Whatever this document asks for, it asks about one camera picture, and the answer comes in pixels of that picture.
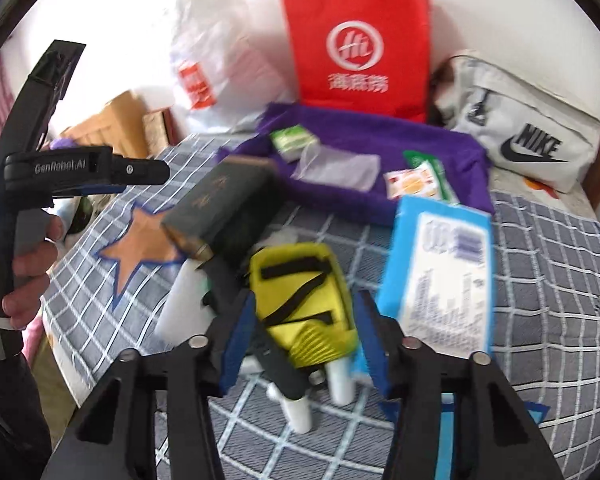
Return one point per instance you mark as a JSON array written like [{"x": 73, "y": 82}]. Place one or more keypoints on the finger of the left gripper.
[
  {"x": 136, "y": 171},
  {"x": 89, "y": 190}
]

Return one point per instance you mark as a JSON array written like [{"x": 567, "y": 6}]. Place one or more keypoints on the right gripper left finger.
[{"x": 112, "y": 434}]

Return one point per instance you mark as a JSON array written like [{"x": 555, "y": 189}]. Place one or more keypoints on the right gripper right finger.
[{"x": 493, "y": 435}]

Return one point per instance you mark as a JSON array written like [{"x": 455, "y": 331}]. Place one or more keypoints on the blue tissue pack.
[{"x": 438, "y": 281}]

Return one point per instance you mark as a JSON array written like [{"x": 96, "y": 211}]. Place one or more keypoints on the green tissue packet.
[{"x": 290, "y": 142}]

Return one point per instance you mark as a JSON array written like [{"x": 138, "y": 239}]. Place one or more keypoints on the yellow mesh strap pouch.
[{"x": 304, "y": 303}]

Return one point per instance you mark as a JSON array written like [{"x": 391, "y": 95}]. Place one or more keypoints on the orange print snack packet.
[{"x": 410, "y": 182}]

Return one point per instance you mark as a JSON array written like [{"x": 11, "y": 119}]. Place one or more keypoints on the green wet wipe packet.
[{"x": 423, "y": 161}]

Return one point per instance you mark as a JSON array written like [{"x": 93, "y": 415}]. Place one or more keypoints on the person's left hand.
[{"x": 22, "y": 304}]

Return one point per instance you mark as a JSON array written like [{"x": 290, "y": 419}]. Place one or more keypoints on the brown patterned book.
[{"x": 160, "y": 130}]

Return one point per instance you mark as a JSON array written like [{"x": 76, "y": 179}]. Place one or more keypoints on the blue star patch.
[{"x": 390, "y": 409}]

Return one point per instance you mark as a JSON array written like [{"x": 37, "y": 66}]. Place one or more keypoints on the brown star patch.
[{"x": 142, "y": 243}]

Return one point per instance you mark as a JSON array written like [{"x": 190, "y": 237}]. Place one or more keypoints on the dark tea box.
[{"x": 225, "y": 213}]

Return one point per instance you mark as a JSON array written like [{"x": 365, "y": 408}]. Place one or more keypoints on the white Miniso plastic bag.
[{"x": 227, "y": 80}]

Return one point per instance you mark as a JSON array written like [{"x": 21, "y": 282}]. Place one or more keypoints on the purple towel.
[{"x": 463, "y": 158}]

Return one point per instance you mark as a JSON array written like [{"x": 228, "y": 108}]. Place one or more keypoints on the red Haidilao paper bag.
[{"x": 366, "y": 56}]

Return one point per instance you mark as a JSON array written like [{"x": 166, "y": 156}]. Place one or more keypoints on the grey Nike waist bag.
[{"x": 525, "y": 128}]

